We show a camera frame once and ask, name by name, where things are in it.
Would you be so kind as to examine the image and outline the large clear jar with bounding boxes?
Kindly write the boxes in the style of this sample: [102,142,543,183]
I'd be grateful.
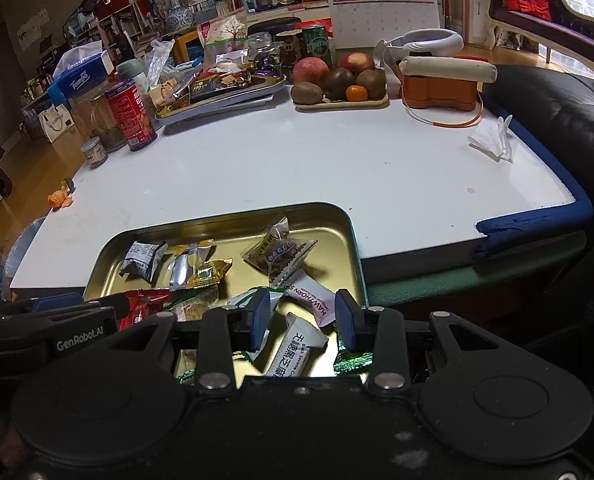
[70,95,125,153]

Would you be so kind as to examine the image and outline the tan paper pastry packet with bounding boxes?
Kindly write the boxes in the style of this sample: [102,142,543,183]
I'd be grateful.
[149,80,178,108]

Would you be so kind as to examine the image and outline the white tray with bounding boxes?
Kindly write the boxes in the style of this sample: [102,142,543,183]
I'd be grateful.
[157,92,278,126]

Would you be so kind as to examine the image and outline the white roll cushion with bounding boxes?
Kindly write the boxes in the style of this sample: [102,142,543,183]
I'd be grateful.
[399,56,498,83]

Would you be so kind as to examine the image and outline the green foil candy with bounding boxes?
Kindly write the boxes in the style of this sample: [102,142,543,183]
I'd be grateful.
[333,327,375,373]

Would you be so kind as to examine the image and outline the green-edged white snack packet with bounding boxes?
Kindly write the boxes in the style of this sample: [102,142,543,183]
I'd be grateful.
[226,287,284,321]

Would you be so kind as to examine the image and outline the empty glass jar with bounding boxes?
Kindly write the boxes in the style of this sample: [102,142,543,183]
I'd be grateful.
[247,31,279,61]

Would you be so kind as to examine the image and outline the yellow fruit tray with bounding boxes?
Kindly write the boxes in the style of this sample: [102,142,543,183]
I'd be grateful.
[292,91,390,112]

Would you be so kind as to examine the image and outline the red snack packet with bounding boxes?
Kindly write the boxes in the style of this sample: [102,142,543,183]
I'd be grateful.
[118,287,173,331]

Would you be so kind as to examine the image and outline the white snack packet black print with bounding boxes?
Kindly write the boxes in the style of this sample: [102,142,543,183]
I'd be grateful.
[264,311,329,378]

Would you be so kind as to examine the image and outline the tan biscuit clear packet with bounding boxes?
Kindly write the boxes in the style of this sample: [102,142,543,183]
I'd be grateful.
[164,285,222,326]

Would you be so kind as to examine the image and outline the blue white porcelain vase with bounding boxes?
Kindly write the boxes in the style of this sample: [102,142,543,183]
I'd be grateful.
[164,0,195,31]

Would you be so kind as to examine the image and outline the blue tissue box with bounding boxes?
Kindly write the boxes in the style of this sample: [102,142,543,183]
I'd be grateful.
[47,40,115,106]

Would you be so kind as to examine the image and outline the orange cable loop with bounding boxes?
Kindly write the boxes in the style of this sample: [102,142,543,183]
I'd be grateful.
[402,95,485,128]

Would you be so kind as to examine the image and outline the wall paper sheets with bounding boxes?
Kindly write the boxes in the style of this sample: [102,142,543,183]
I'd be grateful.
[16,7,50,51]

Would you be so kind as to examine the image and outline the cluttered storage shelf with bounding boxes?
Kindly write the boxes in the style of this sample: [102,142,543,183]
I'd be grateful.
[62,0,163,56]

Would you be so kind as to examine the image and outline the clear plastic bag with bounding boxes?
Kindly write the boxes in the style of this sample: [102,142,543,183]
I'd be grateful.
[144,39,175,86]

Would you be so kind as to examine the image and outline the white shopping bag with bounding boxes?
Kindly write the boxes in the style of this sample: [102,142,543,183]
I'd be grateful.
[38,100,74,143]

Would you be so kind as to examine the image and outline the gold tin tray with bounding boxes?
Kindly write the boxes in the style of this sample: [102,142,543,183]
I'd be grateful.
[83,201,370,386]

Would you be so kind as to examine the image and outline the white neck massager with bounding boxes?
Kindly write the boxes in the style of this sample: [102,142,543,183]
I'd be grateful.
[373,28,464,61]

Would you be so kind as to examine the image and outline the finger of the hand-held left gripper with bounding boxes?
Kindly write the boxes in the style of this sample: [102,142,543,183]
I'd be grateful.
[80,293,130,314]

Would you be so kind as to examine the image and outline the blue translucent bag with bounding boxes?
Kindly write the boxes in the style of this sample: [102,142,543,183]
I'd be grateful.
[0,217,43,301]

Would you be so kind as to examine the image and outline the orange box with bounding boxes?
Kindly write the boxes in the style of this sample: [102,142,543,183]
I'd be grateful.
[401,72,480,111]

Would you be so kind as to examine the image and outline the yellow wooden stool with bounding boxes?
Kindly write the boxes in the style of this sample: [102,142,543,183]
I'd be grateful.
[171,30,200,63]

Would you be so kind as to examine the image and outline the white television console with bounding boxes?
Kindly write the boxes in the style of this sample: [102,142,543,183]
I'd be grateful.
[247,0,333,23]

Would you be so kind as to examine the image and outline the tangerine peel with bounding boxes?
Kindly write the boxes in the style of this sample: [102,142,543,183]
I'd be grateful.
[47,177,76,210]

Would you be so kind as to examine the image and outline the silver foil snack packet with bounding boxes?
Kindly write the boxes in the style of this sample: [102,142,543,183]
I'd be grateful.
[167,239,215,291]

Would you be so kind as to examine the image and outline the gold snack-filled tray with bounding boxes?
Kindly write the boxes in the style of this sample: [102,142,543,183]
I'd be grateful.
[154,67,287,120]

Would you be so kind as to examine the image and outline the black cracker packet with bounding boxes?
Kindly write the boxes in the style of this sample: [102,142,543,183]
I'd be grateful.
[189,72,253,101]

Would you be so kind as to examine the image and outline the red biscuit can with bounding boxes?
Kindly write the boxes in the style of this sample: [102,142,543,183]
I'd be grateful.
[104,79,158,153]

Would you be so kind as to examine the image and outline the panda-printed jar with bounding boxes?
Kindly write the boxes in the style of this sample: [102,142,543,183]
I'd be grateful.
[276,30,305,68]

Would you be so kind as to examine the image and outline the gold foil candy packet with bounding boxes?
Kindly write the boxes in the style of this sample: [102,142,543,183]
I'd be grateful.
[186,258,234,289]

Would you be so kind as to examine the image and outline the clear packet dark dried fruit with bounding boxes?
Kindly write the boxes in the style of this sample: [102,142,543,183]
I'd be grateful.
[241,216,319,286]

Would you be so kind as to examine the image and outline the dark blue snack packet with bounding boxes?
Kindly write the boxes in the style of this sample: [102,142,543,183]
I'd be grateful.
[118,240,169,283]

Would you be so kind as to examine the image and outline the desk calendar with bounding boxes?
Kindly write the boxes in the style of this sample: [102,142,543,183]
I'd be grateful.
[326,0,440,51]

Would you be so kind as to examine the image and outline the black leather sofa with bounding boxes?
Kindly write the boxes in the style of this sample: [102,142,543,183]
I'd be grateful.
[479,62,594,241]

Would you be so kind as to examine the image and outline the large red apple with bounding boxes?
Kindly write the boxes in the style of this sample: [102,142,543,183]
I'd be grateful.
[292,56,332,86]

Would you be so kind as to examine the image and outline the pale green thermos cup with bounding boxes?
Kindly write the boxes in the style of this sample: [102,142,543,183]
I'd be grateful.
[116,58,150,86]

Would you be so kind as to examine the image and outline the black round stool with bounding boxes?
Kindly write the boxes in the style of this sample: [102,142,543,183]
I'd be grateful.
[247,16,303,36]

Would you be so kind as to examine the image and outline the tree-printed snack bag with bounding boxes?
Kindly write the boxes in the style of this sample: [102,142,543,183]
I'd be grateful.
[198,7,249,66]

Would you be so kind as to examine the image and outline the blue table edge guard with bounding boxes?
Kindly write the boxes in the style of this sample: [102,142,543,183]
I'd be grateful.
[474,92,594,263]

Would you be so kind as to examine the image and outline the green beverage can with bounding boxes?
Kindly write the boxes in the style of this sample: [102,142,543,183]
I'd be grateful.
[301,23,334,68]

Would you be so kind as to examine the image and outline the small red apple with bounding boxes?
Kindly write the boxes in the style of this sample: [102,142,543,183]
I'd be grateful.
[338,51,376,73]

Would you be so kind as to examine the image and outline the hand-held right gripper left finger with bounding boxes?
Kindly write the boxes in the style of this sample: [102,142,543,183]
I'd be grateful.
[108,288,273,392]

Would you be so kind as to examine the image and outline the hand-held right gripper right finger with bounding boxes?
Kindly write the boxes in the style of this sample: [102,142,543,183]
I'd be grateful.
[334,289,515,394]

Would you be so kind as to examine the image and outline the white crumpled tissue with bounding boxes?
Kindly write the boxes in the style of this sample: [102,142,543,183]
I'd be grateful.
[468,116,516,163]

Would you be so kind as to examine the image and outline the small glass jar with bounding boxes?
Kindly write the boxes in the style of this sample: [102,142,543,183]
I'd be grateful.
[80,136,109,169]

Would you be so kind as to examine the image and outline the white snack packet pink print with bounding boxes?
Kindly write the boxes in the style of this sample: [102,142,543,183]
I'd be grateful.
[283,280,343,328]

